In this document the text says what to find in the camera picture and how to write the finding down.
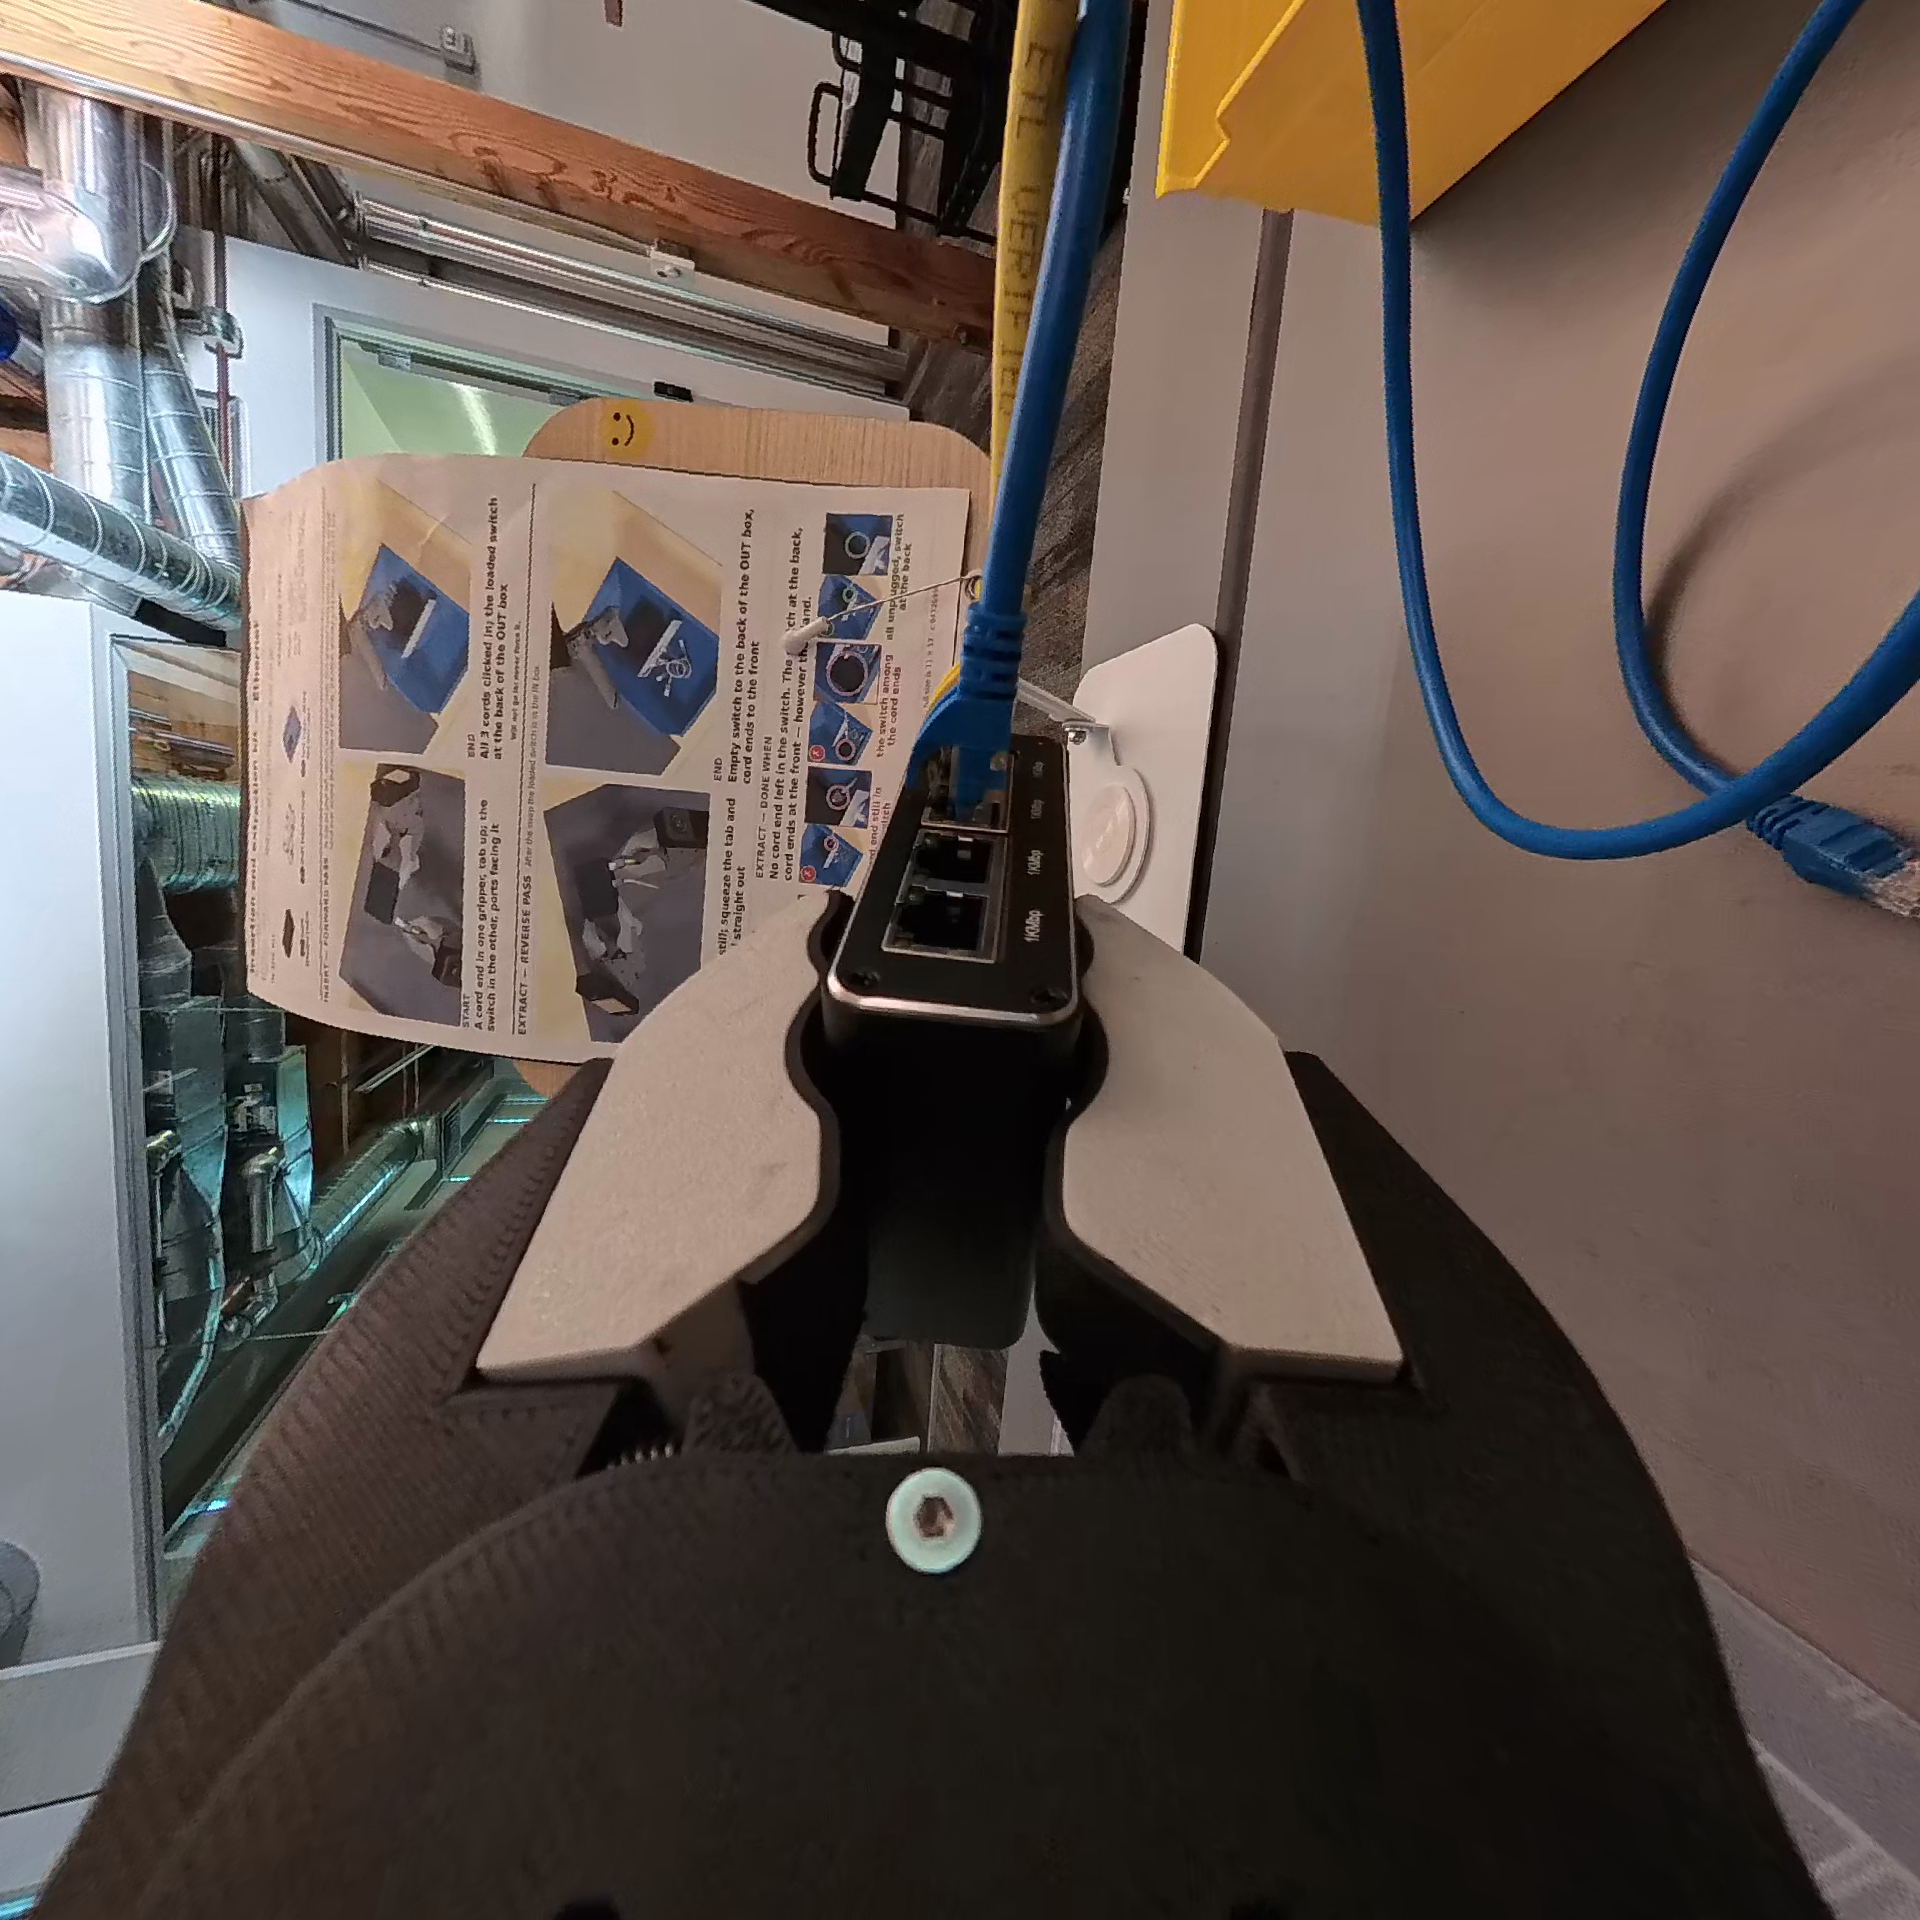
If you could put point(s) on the wooden display board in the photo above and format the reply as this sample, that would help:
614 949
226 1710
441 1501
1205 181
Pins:
782 443

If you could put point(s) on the yellow plastic bin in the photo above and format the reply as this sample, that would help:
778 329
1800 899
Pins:
1320 89

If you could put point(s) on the spiral duct behind glass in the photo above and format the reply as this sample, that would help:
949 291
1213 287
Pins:
195 840

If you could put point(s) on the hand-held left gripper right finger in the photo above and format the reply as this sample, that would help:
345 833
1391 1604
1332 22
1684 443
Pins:
1217 1185

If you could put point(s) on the printed instruction sheet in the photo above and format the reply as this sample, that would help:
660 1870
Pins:
451 720

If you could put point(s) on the yellow smiley sticker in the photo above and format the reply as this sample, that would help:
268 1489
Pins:
621 432

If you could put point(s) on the black ethernet splitter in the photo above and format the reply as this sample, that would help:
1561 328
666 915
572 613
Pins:
945 1112

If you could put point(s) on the white stand base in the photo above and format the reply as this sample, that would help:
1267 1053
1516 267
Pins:
1169 720

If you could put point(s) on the silver ceiling ductwork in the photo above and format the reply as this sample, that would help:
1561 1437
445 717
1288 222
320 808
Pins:
89 193

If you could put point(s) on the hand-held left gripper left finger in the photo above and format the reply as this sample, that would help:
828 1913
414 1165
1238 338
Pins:
660 1185

